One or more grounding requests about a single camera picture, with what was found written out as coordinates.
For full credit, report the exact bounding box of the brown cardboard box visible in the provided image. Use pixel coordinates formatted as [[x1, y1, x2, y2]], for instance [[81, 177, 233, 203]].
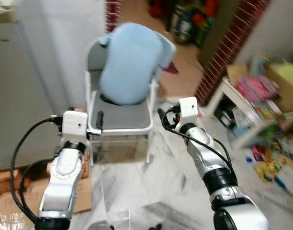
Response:
[[226, 57, 293, 114]]

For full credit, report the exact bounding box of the colourful toy package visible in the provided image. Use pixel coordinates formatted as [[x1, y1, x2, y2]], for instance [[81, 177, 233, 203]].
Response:
[[252, 144, 293, 192]]

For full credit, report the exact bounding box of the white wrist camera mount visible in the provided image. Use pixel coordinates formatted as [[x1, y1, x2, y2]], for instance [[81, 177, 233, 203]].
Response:
[[61, 110, 89, 147], [179, 97, 200, 127]]

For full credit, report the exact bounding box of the pink bag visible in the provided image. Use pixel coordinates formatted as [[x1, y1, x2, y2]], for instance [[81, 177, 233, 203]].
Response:
[[236, 74, 280, 102]]

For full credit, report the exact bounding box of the brown wooden door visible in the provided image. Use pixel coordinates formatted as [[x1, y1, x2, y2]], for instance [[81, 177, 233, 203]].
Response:
[[197, 0, 243, 68]]

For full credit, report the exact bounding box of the grey robot leg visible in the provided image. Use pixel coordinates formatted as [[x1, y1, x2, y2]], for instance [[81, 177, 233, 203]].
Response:
[[87, 221, 113, 230]]

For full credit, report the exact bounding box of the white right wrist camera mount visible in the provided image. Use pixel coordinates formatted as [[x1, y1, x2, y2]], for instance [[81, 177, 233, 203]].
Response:
[[179, 97, 200, 127]]

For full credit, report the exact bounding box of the dark red cloth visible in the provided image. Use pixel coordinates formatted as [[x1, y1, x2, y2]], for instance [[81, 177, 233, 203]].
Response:
[[161, 61, 180, 76]]

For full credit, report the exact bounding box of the white toy rack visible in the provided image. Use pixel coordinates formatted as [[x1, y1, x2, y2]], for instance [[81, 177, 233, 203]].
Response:
[[205, 77, 293, 150]]

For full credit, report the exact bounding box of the light blue cushion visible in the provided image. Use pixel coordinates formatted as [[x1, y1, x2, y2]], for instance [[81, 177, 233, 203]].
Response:
[[99, 22, 172, 106]]

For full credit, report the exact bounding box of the black boxy device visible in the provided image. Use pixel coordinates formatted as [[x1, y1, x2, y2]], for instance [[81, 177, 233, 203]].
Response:
[[216, 109, 236, 127]]

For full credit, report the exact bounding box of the red brick pillar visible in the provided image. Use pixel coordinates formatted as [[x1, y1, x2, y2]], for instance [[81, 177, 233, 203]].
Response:
[[193, 0, 272, 107]]

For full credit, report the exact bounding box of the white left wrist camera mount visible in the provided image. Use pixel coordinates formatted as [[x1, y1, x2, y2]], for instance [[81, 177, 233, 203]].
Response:
[[61, 110, 89, 147]]

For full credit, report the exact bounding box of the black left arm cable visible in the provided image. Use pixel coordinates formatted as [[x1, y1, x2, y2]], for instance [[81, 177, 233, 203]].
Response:
[[9, 114, 65, 223]]

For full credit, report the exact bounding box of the grey white folding chair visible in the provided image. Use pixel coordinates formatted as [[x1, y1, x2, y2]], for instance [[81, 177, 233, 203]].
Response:
[[84, 30, 179, 167]]

